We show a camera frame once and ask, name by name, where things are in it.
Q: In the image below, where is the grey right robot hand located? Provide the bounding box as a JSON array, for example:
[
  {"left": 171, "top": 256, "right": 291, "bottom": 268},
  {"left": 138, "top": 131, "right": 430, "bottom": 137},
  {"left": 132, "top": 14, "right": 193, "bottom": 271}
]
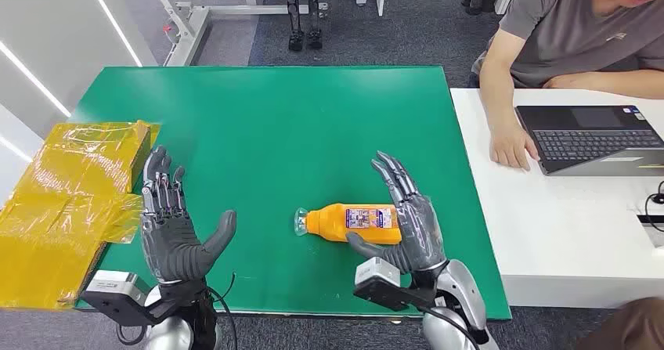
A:
[{"left": 345, "top": 151, "right": 448, "bottom": 276}]

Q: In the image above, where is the person's right hand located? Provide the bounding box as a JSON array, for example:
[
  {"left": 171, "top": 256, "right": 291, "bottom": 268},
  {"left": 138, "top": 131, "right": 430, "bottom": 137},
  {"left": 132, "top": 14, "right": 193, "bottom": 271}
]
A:
[{"left": 489, "top": 121, "right": 542, "bottom": 172}]

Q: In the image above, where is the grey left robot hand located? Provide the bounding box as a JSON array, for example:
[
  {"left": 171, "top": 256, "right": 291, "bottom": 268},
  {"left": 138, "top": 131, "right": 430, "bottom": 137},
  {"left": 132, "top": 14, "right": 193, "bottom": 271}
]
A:
[{"left": 139, "top": 145, "right": 238, "bottom": 287}]

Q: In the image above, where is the person's left hand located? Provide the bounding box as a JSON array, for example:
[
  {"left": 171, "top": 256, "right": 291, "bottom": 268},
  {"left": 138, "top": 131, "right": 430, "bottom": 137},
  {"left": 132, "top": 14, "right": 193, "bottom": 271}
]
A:
[{"left": 542, "top": 71, "right": 597, "bottom": 90}]

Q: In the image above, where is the orange bottle with clear cap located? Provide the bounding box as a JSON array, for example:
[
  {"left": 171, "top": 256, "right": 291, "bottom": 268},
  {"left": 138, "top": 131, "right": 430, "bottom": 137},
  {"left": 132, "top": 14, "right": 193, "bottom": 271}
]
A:
[{"left": 294, "top": 203, "right": 403, "bottom": 245}]

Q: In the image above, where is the person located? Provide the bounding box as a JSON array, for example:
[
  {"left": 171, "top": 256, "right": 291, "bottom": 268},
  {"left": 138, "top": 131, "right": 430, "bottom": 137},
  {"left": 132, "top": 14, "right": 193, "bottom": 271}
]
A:
[{"left": 469, "top": 0, "right": 664, "bottom": 172}]

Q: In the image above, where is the dark grey laptop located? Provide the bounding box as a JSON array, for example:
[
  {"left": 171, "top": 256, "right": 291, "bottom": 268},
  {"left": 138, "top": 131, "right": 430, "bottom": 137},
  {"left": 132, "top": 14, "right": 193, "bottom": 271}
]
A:
[{"left": 514, "top": 104, "right": 664, "bottom": 176}]

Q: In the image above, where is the white desk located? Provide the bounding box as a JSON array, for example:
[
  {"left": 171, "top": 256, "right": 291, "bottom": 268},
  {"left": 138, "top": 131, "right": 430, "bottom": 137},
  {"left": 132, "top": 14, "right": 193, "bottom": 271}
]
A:
[{"left": 449, "top": 88, "right": 664, "bottom": 310}]

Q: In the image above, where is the yellow film-wrapped box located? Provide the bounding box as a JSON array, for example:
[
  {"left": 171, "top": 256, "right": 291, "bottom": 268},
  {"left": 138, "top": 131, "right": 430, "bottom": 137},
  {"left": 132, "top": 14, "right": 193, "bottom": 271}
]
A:
[{"left": 0, "top": 120, "right": 162, "bottom": 310}]

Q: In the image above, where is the green table mat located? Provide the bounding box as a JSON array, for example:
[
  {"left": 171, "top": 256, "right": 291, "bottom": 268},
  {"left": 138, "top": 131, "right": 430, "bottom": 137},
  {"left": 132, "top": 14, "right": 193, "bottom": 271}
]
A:
[{"left": 70, "top": 66, "right": 512, "bottom": 321}]

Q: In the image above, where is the black robot leg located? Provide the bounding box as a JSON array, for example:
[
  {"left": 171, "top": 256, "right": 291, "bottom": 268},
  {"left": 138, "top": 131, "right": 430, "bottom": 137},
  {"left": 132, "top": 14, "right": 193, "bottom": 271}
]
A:
[
  {"left": 281, "top": 0, "right": 305, "bottom": 52},
  {"left": 305, "top": 0, "right": 323, "bottom": 50}
]

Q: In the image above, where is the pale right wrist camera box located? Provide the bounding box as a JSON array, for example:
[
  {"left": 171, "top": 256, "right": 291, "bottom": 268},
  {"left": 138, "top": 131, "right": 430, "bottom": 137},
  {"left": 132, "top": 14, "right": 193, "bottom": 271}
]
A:
[{"left": 354, "top": 256, "right": 437, "bottom": 312}]

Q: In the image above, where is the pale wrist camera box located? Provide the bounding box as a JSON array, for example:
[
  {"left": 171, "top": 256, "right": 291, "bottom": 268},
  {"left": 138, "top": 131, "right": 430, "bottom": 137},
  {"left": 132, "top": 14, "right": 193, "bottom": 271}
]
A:
[
  {"left": 80, "top": 269, "right": 175, "bottom": 328},
  {"left": 354, "top": 256, "right": 437, "bottom": 312}
]

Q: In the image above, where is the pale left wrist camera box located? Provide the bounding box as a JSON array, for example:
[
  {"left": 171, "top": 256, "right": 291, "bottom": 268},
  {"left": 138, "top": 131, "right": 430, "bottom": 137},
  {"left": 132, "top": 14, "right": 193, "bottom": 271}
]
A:
[{"left": 80, "top": 269, "right": 175, "bottom": 328}]

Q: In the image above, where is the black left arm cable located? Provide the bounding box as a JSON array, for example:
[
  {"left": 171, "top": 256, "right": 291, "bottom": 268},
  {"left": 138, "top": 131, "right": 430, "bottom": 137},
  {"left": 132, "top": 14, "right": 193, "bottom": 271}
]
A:
[{"left": 207, "top": 272, "right": 240, "bottom": 350}]

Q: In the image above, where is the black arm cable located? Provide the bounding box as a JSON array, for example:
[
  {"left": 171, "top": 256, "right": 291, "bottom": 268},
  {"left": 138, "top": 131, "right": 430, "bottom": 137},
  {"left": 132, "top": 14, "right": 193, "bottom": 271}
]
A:
[
  {"left": 413, "top": 305, "right": 482, "bottom": 350},
  {"left": 207, "top": 272, "right": 240, "bottom": 350}
]

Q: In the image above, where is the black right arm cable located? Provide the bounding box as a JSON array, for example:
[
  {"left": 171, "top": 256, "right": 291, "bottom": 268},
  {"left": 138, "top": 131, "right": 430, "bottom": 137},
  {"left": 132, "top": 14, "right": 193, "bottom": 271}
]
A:
[{"left": 413, "top": 305, "right": 482, "bottom": 350}]

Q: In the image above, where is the black camera cable loop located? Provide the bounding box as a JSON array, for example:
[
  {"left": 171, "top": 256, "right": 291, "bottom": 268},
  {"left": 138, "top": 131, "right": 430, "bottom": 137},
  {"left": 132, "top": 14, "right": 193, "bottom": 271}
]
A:
[{"left": 115, "top": 323, "right": 150, "bottom": 348}]

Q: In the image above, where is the black desk cable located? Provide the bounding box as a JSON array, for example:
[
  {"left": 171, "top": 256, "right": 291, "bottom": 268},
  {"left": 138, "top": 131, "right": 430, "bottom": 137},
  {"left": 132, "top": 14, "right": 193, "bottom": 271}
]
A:
[{"left": 644, "top": 180, "right": 664, "bottom": 233}]

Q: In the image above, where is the desk cable port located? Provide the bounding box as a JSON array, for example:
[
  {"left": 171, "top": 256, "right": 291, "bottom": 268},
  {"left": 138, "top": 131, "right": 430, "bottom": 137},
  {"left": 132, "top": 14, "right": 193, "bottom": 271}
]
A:
[{"left": 637, "top": 213, "right": 664, "bottom": 250}]

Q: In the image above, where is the white metal frame stand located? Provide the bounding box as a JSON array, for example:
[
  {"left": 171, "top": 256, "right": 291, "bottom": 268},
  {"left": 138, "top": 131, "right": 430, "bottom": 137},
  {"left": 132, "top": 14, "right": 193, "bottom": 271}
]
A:
[{"left": 133, "top": 0, "right": 330, "bottom": 67}]

